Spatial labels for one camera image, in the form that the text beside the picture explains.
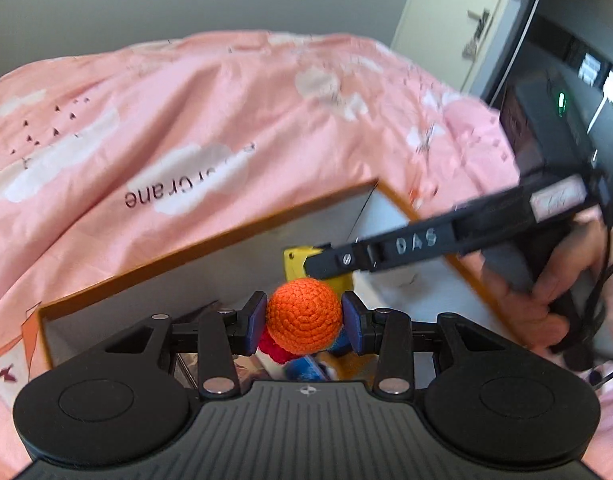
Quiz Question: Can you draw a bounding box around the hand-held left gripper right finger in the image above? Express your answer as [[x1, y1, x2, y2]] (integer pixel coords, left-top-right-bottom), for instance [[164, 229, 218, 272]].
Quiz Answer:
[[341, 291, 497, 396]]

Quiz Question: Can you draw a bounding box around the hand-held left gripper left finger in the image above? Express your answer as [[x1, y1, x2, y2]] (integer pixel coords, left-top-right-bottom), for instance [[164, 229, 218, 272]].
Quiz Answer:
[[106, 291, 268, 396]]

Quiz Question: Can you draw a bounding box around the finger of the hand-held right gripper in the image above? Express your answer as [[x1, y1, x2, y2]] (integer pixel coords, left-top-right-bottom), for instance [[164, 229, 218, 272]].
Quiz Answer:
[[305, 237, 374, 282]]

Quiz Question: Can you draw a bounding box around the yellow block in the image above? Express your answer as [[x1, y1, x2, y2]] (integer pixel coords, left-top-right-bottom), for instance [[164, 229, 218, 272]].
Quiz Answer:
[[284, 245, 356, 303]]

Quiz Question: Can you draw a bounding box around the orange crochet ball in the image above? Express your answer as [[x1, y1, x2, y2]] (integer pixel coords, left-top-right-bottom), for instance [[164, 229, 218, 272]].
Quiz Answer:
[[265, 280, 344, 352]]

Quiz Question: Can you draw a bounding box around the orange cardboard box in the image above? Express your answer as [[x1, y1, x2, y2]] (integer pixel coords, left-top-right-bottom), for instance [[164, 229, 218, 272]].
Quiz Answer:
[[36, 177, 527, 391]]

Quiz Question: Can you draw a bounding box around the person's right hand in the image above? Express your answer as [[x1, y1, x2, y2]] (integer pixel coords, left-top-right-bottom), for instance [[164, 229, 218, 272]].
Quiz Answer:
[[479, 217, 613, 356]]

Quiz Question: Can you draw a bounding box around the red blue small toy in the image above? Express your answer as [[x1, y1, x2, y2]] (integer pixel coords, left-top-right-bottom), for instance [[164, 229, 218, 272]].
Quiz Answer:
[[258, 329, 332, 383]]

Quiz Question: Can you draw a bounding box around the grey door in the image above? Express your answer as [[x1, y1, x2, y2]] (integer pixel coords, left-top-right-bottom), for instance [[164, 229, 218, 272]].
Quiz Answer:
[[389, 0, 537, 96]]

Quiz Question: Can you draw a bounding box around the pink printed blanket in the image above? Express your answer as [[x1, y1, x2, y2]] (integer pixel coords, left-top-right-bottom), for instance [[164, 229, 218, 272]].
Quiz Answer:
[[0, 30, 613, 480]]

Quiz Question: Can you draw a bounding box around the black cabinet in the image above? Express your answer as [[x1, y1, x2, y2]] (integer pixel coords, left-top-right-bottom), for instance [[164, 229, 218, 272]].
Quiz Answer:
[[481, 0, 613, 126]]

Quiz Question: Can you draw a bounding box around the black cable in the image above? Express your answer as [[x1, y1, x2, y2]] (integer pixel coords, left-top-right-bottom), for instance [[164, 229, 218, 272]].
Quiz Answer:
[[561, 220, 613, 386]]

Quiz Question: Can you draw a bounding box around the metal door handle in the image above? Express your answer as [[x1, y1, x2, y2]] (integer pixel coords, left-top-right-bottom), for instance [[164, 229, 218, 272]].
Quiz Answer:
[[461, 7, 492, 61]]

